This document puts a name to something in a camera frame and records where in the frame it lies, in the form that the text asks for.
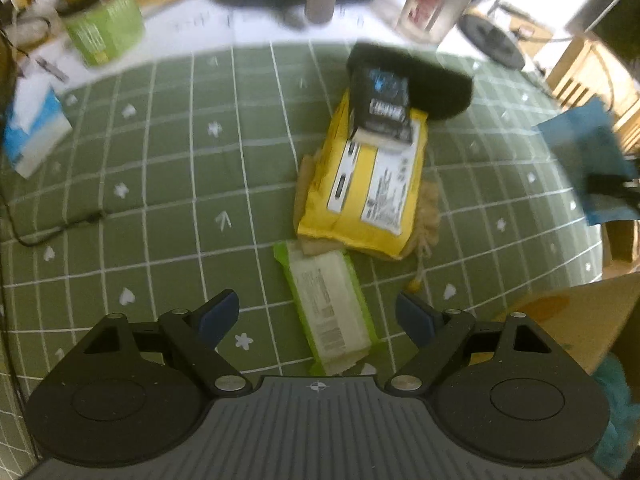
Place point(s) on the yellow packet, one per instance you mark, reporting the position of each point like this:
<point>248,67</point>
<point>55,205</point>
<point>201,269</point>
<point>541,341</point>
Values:
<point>320,200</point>

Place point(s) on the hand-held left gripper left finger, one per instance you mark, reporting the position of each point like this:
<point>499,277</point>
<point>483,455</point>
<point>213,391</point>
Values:
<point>220,312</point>

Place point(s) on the teal fluffy cloth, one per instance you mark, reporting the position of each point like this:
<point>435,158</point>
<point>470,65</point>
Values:
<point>617,410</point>

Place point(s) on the wooden chair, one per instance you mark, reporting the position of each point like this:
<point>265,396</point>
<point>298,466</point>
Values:
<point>585,75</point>

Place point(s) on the green wipes packet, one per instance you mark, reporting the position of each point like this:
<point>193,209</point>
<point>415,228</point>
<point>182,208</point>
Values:
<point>330,300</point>

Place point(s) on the blue cloth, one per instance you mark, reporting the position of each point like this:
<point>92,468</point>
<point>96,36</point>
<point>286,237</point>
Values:
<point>580,145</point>

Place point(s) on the clear shaker bottle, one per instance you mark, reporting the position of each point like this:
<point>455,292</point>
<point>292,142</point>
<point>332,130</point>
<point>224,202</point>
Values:
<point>437,0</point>

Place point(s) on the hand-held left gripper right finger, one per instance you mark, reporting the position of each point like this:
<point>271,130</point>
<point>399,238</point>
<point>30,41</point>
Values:
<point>415,317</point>

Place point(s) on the black cap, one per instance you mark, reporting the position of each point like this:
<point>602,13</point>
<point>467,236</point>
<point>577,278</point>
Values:
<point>440,90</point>

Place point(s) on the cardboard box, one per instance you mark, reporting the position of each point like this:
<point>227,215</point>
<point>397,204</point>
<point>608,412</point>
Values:
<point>565,325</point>

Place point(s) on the blue white tissue pack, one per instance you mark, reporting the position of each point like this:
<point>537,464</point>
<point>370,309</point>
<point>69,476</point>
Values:
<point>35,132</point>

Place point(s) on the white printed cloth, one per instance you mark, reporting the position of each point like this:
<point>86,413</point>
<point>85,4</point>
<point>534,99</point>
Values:
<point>200,25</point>

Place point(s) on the green lidded tub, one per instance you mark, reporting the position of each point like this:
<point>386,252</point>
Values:
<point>102,25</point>

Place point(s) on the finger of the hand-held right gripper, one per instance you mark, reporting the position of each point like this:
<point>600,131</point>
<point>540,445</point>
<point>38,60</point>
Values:
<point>612,186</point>

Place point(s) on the black pouch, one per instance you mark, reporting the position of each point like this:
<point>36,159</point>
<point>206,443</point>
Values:
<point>382,105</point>

